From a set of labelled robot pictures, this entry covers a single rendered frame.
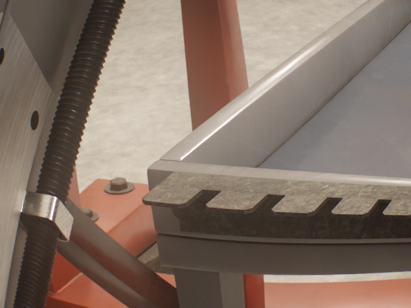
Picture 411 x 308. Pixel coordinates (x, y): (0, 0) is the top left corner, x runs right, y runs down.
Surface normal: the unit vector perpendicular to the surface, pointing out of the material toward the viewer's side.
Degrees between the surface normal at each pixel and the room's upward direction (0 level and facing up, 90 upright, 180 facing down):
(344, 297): 0
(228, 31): 90
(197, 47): 90
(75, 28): 90
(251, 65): 0
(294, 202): 0
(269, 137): 90
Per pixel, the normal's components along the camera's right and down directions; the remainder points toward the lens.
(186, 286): -0.43, 0.36
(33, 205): -0.35, -0.49
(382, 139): -0.10, -0.93
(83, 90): 0.12, 0.45
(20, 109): 0.90, 0.07
